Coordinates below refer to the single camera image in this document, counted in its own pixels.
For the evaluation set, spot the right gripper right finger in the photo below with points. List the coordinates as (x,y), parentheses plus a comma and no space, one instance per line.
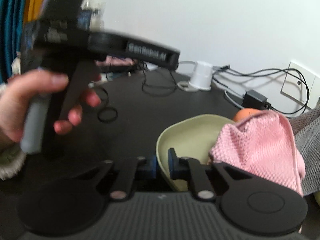
(194,173)

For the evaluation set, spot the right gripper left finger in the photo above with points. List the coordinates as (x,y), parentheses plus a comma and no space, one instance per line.
(129,173)

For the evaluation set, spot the green bowl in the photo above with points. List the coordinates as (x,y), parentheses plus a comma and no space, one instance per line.
(317,197)
(193,137)

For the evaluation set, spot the pink waffle cloth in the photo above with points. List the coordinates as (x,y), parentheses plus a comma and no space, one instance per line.
(262,144)

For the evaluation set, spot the orange container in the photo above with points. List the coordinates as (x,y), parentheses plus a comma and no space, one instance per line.
(244,113)

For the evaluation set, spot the left hand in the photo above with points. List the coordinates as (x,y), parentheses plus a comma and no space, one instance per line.
(43,81)

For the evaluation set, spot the blue curtain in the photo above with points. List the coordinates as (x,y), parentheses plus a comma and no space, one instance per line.
(12,12)

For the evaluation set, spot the white paper cup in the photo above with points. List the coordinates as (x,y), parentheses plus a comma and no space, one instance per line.
(201,78)

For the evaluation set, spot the black power adapter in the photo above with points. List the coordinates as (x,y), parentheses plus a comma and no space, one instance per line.
(255,100)

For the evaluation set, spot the grey waffle cloth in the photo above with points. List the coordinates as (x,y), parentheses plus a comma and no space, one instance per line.
(306,129)

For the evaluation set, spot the white wall socket strip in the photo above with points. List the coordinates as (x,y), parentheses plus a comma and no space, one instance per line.
(294,88)

